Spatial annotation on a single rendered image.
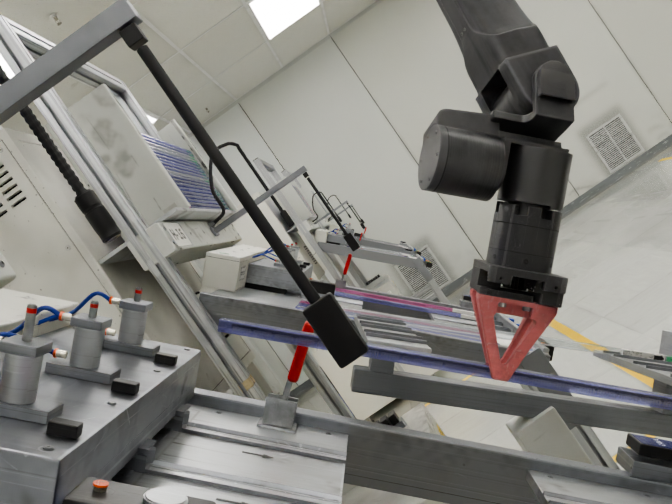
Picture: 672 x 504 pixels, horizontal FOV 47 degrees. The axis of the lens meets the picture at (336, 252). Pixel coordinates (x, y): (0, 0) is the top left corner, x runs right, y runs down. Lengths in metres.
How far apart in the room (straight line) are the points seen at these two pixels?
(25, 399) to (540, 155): 0.43
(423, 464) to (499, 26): 0.42
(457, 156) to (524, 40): 0.14
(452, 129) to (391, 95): 7.62
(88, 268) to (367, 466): 0.97
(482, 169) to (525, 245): 0.07
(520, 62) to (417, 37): 7.70
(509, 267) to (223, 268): 1.16
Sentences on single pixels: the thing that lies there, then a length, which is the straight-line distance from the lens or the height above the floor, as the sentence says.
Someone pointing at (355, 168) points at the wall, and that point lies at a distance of 8.18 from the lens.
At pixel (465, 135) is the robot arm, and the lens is 0.65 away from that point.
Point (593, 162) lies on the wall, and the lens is 8.51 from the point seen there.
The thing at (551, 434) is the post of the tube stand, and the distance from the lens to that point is 1.03.
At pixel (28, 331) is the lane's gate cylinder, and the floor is 1.21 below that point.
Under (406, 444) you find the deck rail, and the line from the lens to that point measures 0.79.
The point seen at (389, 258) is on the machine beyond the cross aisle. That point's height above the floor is 0.86.
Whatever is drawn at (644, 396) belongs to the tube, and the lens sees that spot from 0.73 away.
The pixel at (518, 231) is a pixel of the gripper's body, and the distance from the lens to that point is 0.66.
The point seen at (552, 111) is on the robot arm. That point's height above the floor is 1.13.
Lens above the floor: 1.15
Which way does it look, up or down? 1 degrees down
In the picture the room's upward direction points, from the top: 34 degrees counter-clockwise
